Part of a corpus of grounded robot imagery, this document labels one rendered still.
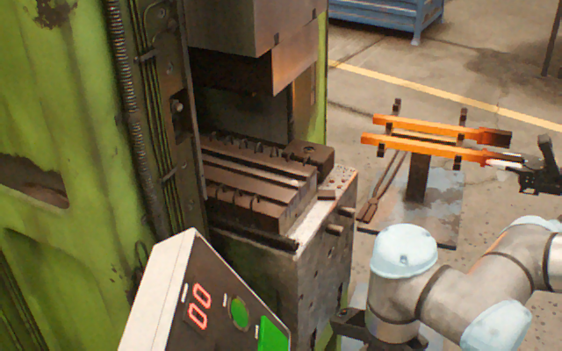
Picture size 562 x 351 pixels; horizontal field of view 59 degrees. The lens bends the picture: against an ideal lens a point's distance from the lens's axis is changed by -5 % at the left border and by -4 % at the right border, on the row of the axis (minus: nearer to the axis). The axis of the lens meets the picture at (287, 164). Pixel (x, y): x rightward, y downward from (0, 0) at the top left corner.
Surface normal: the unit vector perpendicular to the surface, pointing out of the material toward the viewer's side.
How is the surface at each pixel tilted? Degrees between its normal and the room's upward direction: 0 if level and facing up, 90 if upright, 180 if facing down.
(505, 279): 14
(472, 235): 0
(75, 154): 89
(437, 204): 0
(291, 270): 90
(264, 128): 90
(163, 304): 30
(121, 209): 90
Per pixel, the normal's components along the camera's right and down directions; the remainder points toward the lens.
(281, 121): -0.45, 0.51
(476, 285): -0.04, -0.90
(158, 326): -0.52, -0.72
